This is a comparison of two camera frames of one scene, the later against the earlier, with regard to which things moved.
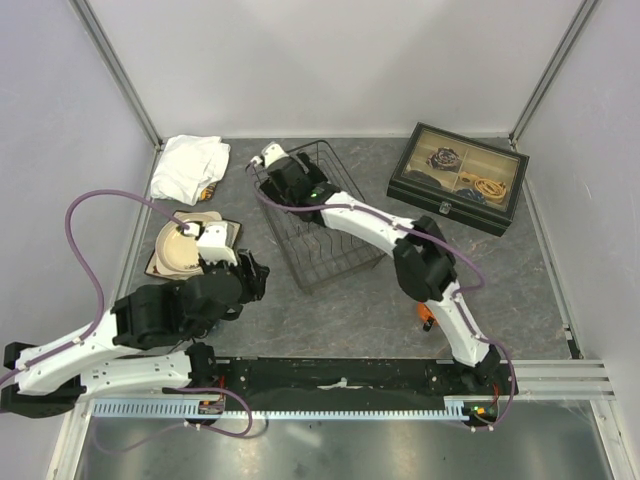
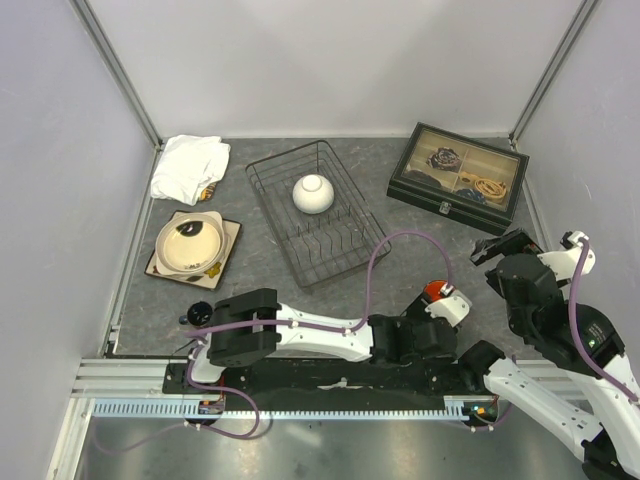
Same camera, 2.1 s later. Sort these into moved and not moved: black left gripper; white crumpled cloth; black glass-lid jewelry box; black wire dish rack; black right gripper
Moved: black left gripper; black right gripper
Not moved: white crumpled cloth; black wire dish rack; black glass-lid jewelry box
